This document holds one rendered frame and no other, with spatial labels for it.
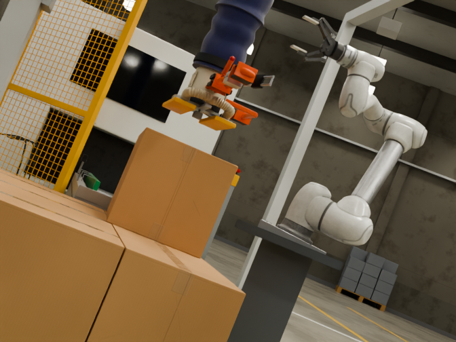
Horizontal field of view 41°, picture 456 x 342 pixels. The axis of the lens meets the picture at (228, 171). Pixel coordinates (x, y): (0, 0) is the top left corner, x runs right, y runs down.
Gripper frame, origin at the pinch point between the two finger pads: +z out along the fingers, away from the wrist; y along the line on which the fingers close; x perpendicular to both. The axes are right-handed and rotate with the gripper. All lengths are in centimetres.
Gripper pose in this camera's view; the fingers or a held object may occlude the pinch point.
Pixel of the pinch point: (299, 32)
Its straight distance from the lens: 264.1
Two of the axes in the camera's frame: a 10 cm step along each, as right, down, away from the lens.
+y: -3.8, 9.2, -0.7
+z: -8.9, -3.9, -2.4
